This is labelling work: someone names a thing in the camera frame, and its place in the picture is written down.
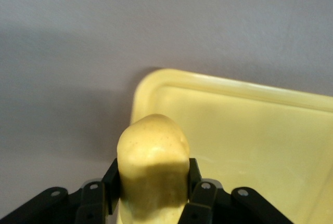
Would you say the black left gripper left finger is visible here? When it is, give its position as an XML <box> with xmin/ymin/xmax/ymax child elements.
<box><xmin>0</xmin><ymin>157</ymin><xmax>122</xmax><ymax>224</ymax></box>

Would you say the yellow potato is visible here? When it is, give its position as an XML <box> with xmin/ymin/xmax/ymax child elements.
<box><xmin>116</xmin><ymin>113</ymin><xmax>192</xmax><ymax>224</ymax></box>

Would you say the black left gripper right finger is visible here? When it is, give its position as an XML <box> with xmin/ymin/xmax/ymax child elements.
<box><xmin>179</xmin><ymin>157</ymin><xmax>295</xmax><ymax>224</ymax></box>

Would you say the yellow plastic tray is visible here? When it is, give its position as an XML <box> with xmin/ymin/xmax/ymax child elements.
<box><xmin>129</xmin><ymin>68</ymin><xmax>333</xmax><ymax>224</ymax></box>

